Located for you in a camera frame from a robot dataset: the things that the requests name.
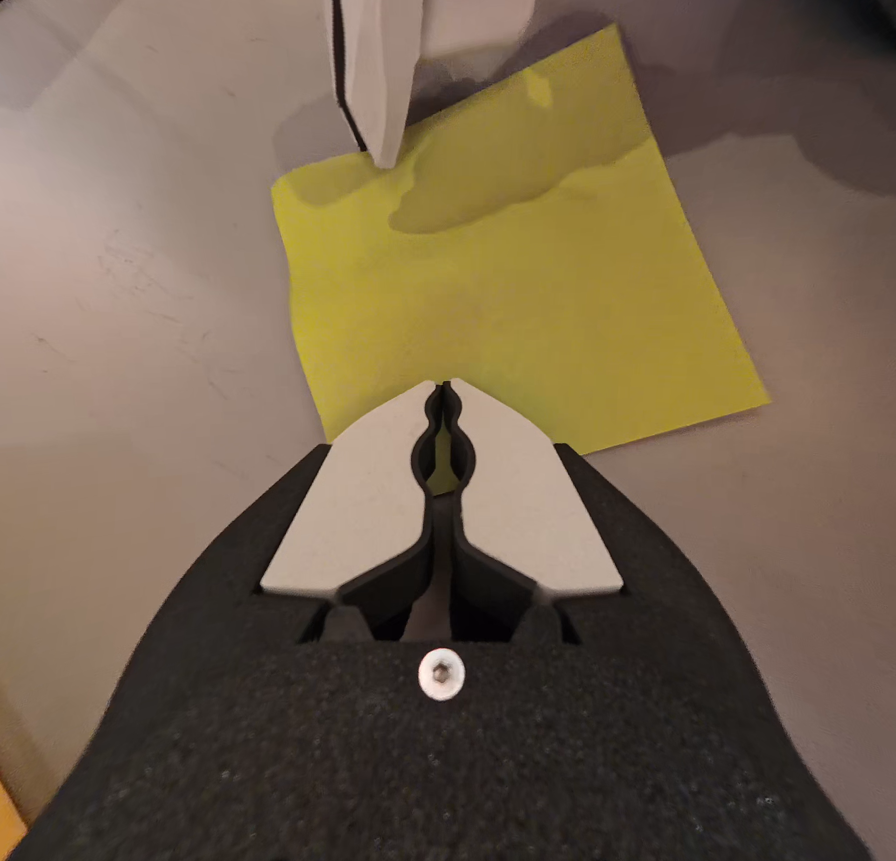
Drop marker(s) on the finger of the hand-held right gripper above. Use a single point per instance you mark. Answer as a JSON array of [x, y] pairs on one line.
[[381, 55], [479, 13]]

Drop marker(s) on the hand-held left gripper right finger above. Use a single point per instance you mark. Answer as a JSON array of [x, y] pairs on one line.
[[532, 511]]

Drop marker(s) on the floral and yellow origami paper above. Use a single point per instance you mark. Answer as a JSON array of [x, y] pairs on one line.
[[525, 301]]

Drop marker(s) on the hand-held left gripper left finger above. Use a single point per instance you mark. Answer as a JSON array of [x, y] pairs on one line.
[[350, 511]]

